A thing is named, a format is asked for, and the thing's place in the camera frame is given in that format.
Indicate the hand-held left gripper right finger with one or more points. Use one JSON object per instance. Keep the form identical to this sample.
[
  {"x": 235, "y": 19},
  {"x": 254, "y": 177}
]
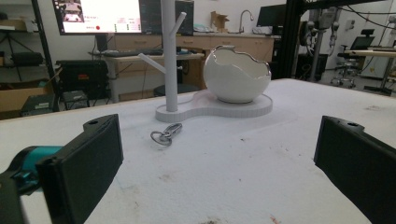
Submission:
[{"x": 358, "y": 165}]

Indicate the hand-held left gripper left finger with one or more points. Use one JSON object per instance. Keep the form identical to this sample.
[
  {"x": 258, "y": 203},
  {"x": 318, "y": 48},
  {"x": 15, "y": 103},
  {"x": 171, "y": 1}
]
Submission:
[{"x": 82, "y": 168}]

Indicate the white tree-shaped stand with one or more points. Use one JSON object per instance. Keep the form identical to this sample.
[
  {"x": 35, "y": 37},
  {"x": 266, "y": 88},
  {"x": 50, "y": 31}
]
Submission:
[{"x": 199, "y": 105}]

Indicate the white egg-shaped bowl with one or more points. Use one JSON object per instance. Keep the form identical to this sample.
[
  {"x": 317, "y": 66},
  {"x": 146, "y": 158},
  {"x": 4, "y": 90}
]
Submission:
[{"x": 234, "y": 77}]

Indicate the small black box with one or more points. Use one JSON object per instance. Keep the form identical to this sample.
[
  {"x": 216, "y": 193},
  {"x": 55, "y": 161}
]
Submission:
[{"x": 74, "y": 99}]

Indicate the black equipment case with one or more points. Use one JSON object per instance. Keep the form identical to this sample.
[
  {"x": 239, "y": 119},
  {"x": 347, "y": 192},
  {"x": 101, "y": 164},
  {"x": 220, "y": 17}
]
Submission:
[{"x": 82, "y": 77}]

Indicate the wooden table with metal legs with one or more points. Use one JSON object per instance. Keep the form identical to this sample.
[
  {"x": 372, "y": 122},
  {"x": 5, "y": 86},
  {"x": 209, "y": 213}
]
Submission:
[{"x": 373, "y": 62}]

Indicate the black office chair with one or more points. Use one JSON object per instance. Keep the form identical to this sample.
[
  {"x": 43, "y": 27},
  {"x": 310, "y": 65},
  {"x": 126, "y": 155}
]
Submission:
[{"x": 353, "y": 59}]

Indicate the wooden desk with white legs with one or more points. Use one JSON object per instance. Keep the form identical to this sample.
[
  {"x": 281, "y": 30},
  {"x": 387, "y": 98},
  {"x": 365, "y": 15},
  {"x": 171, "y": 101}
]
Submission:
[{"x": 149, "y": 67}]

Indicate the black keyboard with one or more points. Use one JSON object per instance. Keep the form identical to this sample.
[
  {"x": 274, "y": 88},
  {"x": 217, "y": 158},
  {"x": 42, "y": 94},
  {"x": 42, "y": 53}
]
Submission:
[{"x": 130, "y": 53}]

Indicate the black metal shelf rack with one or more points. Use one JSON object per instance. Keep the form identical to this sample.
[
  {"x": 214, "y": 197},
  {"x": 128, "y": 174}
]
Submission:
[{"x": 28, "y": 46}]

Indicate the grey metal stand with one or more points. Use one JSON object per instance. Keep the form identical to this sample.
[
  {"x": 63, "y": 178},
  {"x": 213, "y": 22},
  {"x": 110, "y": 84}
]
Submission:
[{"x": 320, "y": 34}]

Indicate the large computer monitor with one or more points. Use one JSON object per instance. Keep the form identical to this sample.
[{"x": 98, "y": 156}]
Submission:
[{"x": 102, "y": 15}]

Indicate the small black monitor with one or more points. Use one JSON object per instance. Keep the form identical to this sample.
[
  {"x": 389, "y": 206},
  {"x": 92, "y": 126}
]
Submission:
[{"x": 271, "y": 15}]

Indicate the silver faucet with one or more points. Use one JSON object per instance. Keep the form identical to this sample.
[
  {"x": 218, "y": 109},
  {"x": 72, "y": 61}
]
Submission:
[{"x": 244, "y": 20}]

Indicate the wooden cabinet counter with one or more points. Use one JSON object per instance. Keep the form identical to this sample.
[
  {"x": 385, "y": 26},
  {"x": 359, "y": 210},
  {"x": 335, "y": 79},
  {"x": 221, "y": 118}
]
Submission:
[{"x": 218, "y": 42}]

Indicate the open cardboard box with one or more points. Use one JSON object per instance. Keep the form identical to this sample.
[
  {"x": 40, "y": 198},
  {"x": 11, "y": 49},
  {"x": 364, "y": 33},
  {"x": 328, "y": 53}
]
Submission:
[{"x": 219, "y": 20}]

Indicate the black metal frame post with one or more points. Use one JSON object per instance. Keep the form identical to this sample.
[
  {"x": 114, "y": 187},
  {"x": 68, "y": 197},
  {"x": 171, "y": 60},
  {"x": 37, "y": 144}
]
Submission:
[{"x": 291, "y": 39}]

